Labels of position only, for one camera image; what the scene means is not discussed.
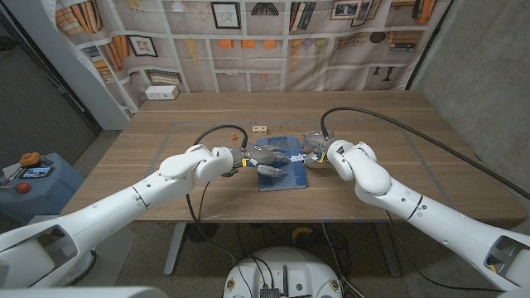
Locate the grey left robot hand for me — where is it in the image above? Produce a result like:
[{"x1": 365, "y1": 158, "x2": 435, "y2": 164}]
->
[{"x1": 231, "y1": 143, "x2": 293, "y2": 179}]

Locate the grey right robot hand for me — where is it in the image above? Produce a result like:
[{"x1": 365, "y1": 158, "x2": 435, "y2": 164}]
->
[{"x1": 301, "y1": 130, "x2": 336, "y2": 169}]

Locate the blue notebook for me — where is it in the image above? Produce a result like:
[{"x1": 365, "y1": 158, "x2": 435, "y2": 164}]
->
[{"x1": 255, "y1": 136, "x2": 308, "y2": 193}]

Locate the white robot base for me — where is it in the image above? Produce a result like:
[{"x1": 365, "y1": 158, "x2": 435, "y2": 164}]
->
[{"x1": 223, "y1": 247, "x2": 344, "y2": 298}]

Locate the yellow object under table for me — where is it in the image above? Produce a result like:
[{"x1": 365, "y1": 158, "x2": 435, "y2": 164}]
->
[{"x1": 291, "y1": 226, "x2": 315, "y2": 244}]

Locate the printed bookshelf backdrop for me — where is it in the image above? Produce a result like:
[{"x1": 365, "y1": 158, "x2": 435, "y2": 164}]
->
[{"x1": 53, "y1": 0, "x2": 452, "y2": 121}]

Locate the black round table foot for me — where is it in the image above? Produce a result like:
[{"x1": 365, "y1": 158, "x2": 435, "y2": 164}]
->
[{"x1": 185, "y1": 222, "x2": 219, "y2": 243}]

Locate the white power outlet box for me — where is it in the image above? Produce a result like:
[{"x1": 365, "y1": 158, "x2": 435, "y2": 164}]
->
[{"x1": 144, "y1": 84, "x2": 180, "y2": 101}]

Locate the white table leg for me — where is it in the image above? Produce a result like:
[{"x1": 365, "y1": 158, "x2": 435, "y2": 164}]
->
[{"x1": 164, "y1": 222, "x2": 187, "y2": 276}]

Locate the black backdrop pole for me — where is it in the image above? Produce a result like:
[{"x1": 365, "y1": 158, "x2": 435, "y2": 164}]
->
[{"x1": 405, "y1": 0, "x2": 455, "y2": 91}]

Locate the grey table leg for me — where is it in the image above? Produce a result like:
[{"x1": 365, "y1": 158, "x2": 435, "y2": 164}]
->
[{"x1": 374, "y1": 222, "x2": 402, "y2": 277}]

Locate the blue-grey side cart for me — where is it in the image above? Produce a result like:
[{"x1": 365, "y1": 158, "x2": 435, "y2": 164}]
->
[{"x1": 0, "y1": 152, "x2": 86, "y2": 224}]

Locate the white robot torso rim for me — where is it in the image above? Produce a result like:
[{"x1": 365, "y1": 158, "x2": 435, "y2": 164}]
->
[{"x1": 0, "y1": 286, "x2": 169, "y2": 298}]

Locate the black smartphone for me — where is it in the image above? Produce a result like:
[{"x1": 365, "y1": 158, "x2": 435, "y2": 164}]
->
[{"x1": 20, "y1": 166, "x2": 55, "y2": 180}]

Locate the orange emergency stop box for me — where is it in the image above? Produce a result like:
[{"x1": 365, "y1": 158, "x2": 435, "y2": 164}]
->
[{"x1": 19, "y1": 151, "x2": 42, "y2": 168}]

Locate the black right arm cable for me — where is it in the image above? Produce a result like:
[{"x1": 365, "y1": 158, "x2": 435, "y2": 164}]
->
[{"x1": 320, "y1": 106, "x2": 530, "y2": 199}]

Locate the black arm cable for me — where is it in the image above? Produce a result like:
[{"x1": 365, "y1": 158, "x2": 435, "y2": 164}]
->
[
  {"x1": 320, "y1": 106, "x2": 530, "y2": 199},
  {"x1": 185, "y1": 123, "x2": 249, "y2": 268}
]

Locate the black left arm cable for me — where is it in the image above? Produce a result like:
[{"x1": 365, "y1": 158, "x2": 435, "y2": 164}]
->
[{"x1": 185, "y1": 123, "x2": 249, "y2": 268}]

